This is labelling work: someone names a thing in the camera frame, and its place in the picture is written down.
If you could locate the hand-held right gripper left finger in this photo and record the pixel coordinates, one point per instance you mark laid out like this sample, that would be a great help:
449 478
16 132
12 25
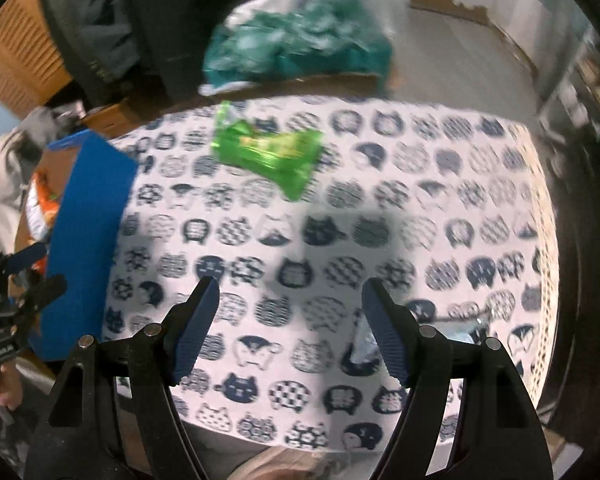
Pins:
195 335

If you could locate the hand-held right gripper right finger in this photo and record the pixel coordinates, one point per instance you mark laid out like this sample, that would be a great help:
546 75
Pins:
390 340

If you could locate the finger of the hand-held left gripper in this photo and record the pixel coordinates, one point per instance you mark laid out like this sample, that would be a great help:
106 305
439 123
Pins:
40 292
27 256

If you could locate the blue cardboard box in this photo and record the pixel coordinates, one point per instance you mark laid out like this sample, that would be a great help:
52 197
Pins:
85 230

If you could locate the green snack packet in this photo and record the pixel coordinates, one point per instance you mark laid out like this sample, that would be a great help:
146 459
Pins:
265 152

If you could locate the person's left hand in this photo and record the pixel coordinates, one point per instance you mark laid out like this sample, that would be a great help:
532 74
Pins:
2 390

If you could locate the clear wrapper packet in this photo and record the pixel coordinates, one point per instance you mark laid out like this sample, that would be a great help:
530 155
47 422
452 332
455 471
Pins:
365 350

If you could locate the grey clothing pile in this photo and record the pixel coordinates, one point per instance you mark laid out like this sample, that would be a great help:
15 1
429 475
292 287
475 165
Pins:
10 170

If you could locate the cat print tablecloth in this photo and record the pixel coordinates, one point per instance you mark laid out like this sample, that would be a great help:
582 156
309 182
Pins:
330 210

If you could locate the small brown cardboard box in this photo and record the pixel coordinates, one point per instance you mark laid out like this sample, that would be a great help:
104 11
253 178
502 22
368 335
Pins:
110 114

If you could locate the wooden louvered door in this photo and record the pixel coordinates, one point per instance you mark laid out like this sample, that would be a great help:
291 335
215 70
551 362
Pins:
15 50

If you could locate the grey green hanging jacket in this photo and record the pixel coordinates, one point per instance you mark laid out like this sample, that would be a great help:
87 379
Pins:
80 25

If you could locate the black hanging jacket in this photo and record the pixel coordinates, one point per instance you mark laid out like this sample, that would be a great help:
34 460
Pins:
180 25

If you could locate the dark glossy appliance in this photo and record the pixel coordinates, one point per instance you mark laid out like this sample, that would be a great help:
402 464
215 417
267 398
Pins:
585 125

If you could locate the clear bag of teal packets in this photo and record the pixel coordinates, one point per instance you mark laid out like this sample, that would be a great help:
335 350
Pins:
300 45

